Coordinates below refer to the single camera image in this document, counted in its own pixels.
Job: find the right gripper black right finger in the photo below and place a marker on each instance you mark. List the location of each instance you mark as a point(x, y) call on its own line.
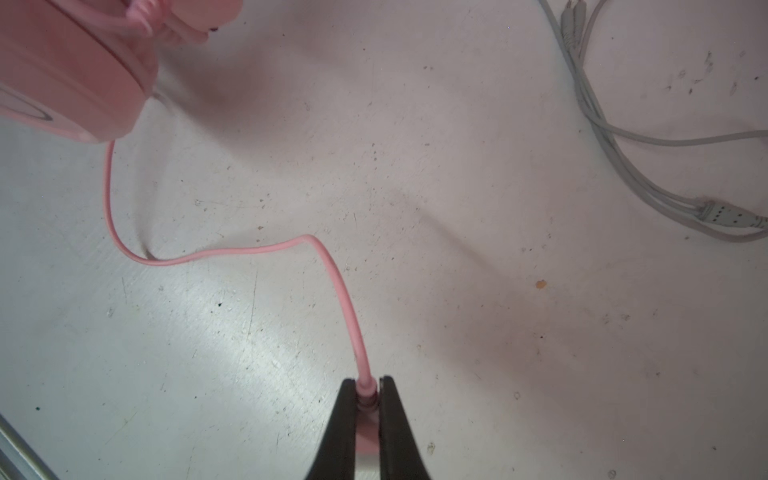
point(399, 456)

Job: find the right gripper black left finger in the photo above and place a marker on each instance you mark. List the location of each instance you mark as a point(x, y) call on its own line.
point(336, 455)

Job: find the pink cat-ear headphones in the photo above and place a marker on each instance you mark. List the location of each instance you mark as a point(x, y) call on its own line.
point(83, 70)

